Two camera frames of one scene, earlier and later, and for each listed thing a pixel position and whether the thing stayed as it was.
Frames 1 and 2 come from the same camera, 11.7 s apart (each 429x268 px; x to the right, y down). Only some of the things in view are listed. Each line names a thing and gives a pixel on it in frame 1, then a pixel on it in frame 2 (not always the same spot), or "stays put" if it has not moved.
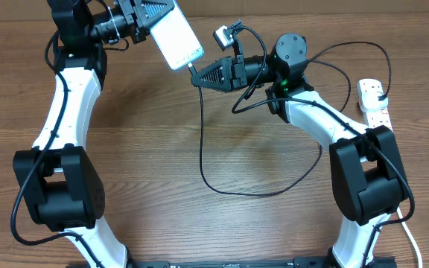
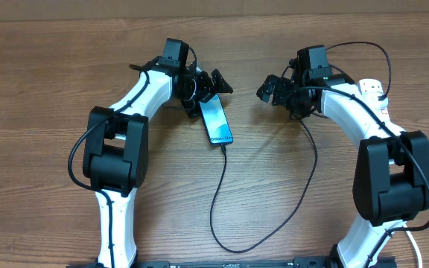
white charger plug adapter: [370, 101] stays put
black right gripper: [233, 74] to [281, 87]
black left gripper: [135, 13] to [207, 88]
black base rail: [248, 263] stays put
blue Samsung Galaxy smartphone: [177, 40] to [217, 121]
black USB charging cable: [320, 148] to [217, 184]
